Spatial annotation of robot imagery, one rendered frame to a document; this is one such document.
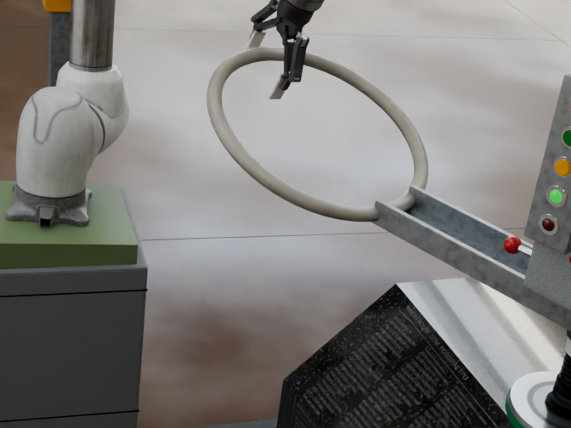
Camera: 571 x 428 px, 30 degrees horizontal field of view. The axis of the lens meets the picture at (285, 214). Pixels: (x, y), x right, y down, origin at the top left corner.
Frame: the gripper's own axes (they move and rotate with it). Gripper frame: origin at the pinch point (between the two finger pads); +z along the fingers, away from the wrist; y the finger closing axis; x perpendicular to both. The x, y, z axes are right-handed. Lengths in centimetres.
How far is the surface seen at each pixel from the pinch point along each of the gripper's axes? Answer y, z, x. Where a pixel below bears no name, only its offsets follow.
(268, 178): 36.1, -6.7, -20.3
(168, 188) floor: -111, 168, 86
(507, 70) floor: -185, 169, 348
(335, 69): 5.9, -6.4, 13.2
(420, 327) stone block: 59, 18, 18
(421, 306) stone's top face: 54, 18, 22
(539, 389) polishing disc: 87, -1, 17
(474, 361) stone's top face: 73, 11, 19
